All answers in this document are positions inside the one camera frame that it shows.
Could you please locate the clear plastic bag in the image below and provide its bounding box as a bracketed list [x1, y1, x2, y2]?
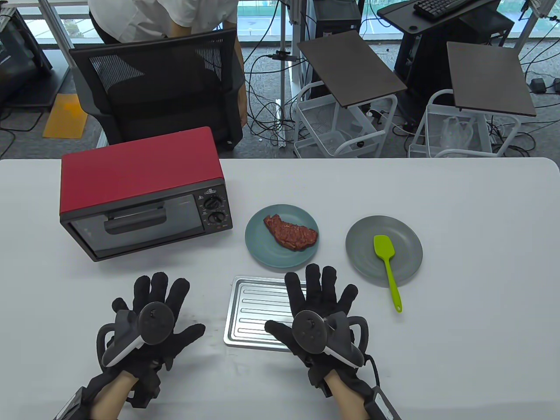
[441, 116, 475, 151]

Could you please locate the black equipment case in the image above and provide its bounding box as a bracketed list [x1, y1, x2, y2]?
[0, 7, 70, 110]

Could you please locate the brown grilled steak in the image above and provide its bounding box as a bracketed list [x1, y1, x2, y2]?
[263, 214, 319, 252]

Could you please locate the black keyboard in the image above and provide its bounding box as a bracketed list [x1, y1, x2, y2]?
[413, 0, 475, 22]

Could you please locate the grey round plate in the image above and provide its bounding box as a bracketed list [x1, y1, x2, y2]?
[346, 215, 424, 287]

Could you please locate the black forearm band module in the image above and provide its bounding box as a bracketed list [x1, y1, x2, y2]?
[362, 385, 402, 420]
[52, 385, 96, 420]

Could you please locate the white power strip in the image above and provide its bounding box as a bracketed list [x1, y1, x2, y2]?
[275, 98, 287, 148]

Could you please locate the aluminium frame post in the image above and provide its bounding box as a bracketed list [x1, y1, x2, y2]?
[37, 0, 109, 147]
[279, 0, 288, 105]
[516, 0, 553, 49]

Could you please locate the white wire cart brown top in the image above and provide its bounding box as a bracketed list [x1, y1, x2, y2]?
[408, 42, 537, 159]
[293, 30, 408, 159]

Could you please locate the black mesh office chair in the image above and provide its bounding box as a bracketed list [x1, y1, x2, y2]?
[69, 28, 245, 153]

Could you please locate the black standing desk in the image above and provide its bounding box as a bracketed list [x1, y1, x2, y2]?
[377, 0, 515, 123]

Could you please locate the teal round plate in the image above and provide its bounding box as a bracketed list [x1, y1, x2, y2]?
[245, 204, 319, 269]

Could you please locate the yellow floor mat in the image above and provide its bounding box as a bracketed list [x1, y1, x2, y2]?
[43, 93, 91, 140]

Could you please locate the person's right hand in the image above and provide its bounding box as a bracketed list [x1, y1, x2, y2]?
[264, 263, 372, 385]

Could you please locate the tangle of black floor cables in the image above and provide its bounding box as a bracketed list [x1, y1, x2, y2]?
[238, 0, 307, 141]

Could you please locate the silver metal baking tray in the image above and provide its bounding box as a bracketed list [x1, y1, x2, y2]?
[224, 276, 309, 353]

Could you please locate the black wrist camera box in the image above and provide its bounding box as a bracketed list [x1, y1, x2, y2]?
[308, 367, 336, 398]
[128, 375, 161, 408]

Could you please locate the green dessert spatula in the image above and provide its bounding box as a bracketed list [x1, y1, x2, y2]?
[373, 235, 403, 313]

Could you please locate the red oven with glass door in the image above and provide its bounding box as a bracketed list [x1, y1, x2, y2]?
[60, 127, 233, 263]

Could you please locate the person's left hand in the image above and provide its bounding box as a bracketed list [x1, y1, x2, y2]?
[97, 272, 206, 394]

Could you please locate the person's right forearm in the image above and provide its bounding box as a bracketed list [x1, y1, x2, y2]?
[326, 371, 372, 420]

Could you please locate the black computer tower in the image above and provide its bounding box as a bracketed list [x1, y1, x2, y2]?
[306, 0, 364, 42]

